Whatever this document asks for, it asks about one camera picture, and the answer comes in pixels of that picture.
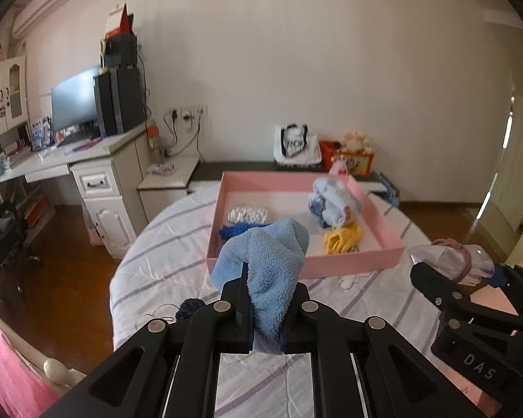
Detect dark navy knit scrunchie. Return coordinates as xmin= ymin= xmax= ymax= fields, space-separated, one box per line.
xmin=175 ymin=298 xmax=206 ymax=322

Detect yellow crochet knit item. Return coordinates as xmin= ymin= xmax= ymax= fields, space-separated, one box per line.
xmin=323 ymin=223 xmax=364 ymax=255

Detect light blue fluffy towel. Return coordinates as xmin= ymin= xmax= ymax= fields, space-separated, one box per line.
xmin=211 ymin=217 xmax=310 ymax=355

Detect blue crochet knit item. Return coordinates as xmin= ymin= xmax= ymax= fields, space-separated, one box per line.
xmin=219 ymin=223 xmax=266 ymax=242

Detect light blue printed baby hat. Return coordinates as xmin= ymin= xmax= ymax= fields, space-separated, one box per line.
xmin=308 ymin=177 xmax=362 ymax=229

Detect bag of cotton swabs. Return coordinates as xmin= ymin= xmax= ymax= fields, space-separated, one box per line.
xmin=227 ymin=206 xmax=269 ymax=225

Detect round table striped quilt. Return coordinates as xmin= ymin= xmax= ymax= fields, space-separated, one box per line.
xmin=109 ymin=186 xmax=438 ymax=417

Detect pink shallow tray box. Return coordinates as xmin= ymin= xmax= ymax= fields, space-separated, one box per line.
xmin=206 ymin=171 xmax=406 ymax=280

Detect pink bedding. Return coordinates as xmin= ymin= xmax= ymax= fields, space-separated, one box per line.
xmin=0 ymin=329 xmax=61 ymax=417

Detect blue tissue box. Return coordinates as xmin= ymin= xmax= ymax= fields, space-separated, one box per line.
xmin=379 ymin=173 xmax=401 ymax=209

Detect low black white tv bench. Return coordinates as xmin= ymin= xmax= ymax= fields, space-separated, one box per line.
xmin=136 ymin=156 xmax=391 ymax=223

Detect floral pouch on side table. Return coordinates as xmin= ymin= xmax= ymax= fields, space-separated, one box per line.
xmin=147 ymin=163 xmax=175 ymax=177

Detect pink heart plush toy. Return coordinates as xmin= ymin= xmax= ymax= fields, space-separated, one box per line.
xmin=329 ymin=156 xmax=349 ymax=176

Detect red cartoon storage box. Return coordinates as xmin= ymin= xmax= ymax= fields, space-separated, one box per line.
xmin=319 ymin=141 xmax=374 ymax=177

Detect white desk with drawers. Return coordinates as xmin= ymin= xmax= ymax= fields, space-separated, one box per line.
xmin=0 ymin=124 xmax=150 ymax=258

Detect black office chair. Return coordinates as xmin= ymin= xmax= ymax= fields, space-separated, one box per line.
xmin=0 ymin=201 xmax=42 ymax=305

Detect orange capped bottle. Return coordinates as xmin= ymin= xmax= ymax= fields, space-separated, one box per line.
xmin=147 ymin=124 xmax=164 ymax=163

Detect beige plush toy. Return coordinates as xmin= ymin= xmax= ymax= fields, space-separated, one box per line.
xmin=340 ymin=132 xmax=373 ymax=155

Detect pink booklet on desk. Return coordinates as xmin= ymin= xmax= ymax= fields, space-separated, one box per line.
xmin=69 ymin=137 xmax=103 ymax=154

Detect blue white carton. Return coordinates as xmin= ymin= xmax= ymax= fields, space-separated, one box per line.
xmin=30 ymin=117 xmax=54 ymax=151

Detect stack of books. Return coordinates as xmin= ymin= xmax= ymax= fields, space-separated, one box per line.
xmin=2 ymin=145 xmax=32 ymax=170

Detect black computer tower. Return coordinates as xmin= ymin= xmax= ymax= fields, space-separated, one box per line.
xmin=94 ymin=68 xmax=146 ymax=138

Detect black computer monitor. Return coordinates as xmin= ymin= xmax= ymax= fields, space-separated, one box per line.
xmin=52 ymin=66 xmax=100 ymax=131

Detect white glass door cabinet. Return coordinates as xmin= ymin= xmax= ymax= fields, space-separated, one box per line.
xmin=0 ymin=56 xmax=29 ymax=136

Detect black box on tower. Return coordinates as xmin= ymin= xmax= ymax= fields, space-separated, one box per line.
xmin=101 ymin=33 xmax=138 ymax=68

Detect red white paper bag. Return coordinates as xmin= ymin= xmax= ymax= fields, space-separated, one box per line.
xmin=105 ymin=4 xmax=132 ymax=39

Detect white air conditioner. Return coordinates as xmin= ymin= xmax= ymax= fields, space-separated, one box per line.
xmin=12 ymin=0 xmax=69 ymax=39

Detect white tote bag black handles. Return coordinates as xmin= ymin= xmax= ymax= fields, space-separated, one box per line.
xmin=273 ymin=124 xmax=322 ymax=166

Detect black power cables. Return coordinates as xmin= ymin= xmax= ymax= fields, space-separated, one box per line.
xmin=160 ymin=110 xmax=206 ymax=164

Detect wall power sockets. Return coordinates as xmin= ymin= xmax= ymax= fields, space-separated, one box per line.
xmin=165 ymin=105 xmax=207 ymax=131

